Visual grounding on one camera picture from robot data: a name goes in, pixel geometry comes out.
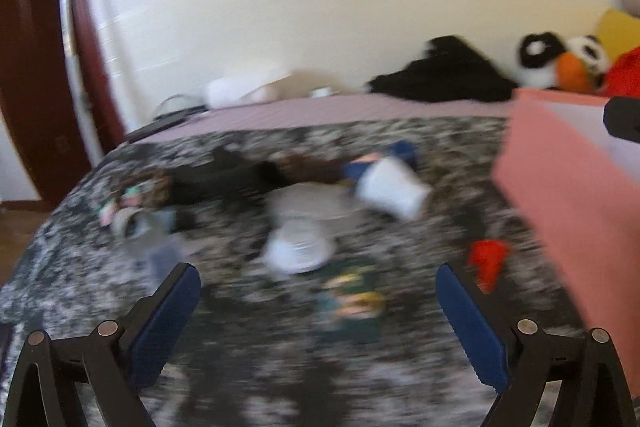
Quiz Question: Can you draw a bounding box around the colourful beaded object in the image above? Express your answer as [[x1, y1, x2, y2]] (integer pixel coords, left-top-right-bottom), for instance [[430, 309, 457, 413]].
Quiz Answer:
[[99, 171, 172, 228]]

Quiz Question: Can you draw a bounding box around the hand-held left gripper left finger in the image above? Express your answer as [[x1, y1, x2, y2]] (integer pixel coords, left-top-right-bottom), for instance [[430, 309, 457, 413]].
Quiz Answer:
[[4, 262, 202, 427]]

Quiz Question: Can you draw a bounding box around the pink box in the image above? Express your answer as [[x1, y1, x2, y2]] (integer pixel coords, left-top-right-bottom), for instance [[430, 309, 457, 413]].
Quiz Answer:
[[491, 88, 640, 404]]

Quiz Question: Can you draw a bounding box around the red small object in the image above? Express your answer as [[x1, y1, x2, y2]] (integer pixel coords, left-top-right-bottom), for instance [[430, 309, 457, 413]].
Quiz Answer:
[[467, 239, 512, 294]]

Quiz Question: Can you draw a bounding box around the grey tape roll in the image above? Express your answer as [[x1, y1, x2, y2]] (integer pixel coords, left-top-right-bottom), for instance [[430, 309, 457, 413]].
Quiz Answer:
[[110, 207, 157, 241]]

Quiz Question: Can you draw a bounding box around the pink bed sheet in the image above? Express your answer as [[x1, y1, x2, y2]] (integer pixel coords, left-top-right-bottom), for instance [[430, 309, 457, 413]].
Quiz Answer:
[[131, 93, 517, 142]]

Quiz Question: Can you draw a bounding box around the red plush toy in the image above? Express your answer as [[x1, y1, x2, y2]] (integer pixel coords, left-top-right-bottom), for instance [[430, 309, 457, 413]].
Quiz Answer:
[[596, 46, 640, 100]]

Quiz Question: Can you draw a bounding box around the white round lid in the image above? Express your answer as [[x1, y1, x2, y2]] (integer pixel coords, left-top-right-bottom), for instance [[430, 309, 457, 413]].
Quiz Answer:
[[263, 222, 337, 276]]

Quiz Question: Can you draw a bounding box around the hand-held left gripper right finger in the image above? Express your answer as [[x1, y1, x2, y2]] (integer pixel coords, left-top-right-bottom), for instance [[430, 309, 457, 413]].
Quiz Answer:
[[435, 262, 637, 427]]

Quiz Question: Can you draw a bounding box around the penguin plush toy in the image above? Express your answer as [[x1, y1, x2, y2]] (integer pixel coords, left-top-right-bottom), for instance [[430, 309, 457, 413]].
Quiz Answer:
[[554, 35, 612, 96]]

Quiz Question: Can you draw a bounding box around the green printed packet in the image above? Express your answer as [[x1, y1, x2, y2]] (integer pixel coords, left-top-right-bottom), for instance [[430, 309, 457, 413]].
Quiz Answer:
[[318, 258, 387, 334]]

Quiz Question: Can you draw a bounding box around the dark brown wooden door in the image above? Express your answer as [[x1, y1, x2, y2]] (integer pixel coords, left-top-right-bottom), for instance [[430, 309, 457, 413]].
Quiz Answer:
[[0, 0, 126, 212]]

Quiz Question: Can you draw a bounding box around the clear plastic container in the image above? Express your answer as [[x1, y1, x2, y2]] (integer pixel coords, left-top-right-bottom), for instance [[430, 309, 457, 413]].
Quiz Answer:
[[124, 211, 187, 280]]

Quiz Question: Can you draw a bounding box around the white box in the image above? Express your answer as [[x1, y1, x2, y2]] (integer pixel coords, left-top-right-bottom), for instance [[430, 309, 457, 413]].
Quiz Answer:
[[204, 68, 297, 108]]

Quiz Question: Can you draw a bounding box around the black cable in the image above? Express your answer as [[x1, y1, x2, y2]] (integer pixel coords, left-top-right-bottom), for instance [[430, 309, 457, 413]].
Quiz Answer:
[[124, 94, 210, 144]]

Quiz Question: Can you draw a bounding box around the black cloth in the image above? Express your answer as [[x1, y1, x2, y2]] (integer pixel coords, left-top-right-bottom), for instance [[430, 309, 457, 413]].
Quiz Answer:
[[366, 35, 519, 103]]

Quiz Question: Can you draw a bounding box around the mottled grey blanket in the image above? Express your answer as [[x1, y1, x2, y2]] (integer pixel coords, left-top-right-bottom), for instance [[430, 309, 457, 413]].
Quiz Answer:
[[0, 116, 640, 427]]

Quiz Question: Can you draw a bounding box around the black and white plush toy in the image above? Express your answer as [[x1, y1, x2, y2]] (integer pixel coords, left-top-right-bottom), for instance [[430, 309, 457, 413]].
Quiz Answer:
[[517, 31, 567, 89]]

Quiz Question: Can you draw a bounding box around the black long object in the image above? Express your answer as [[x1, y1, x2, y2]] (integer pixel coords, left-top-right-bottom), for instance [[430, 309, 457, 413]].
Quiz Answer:
[[169, 147, 283, 208]]

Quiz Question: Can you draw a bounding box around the yellow pillow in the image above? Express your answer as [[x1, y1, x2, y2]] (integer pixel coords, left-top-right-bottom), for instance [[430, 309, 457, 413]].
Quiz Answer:
[[594, 9, 640, 58]]

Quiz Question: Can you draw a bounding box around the white cup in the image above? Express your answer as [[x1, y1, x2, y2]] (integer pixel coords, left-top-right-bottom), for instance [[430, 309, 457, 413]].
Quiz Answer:
[[357, 156, 434, 222]]

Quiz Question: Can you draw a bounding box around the blue packet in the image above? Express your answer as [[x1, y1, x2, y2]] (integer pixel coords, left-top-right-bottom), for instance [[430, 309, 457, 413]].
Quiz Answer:
[[344, 141, 419, 182]]

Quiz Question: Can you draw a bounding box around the brown furry object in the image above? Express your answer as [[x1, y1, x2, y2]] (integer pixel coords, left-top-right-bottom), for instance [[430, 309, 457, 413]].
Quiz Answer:
[[274, 154, 347, 184]]

